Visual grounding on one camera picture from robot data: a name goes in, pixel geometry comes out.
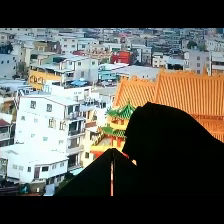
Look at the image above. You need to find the black garment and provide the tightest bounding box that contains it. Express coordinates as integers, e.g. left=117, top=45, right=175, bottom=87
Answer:
left=121, top=101, right=224, bottom=197

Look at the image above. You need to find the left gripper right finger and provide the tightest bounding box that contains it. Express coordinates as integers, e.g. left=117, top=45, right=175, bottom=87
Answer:
left=112, top=148, right=138, bottom=197

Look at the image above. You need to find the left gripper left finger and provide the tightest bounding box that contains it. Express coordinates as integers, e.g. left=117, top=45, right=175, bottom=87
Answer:
left=54, top=148, right=114, bottom=197

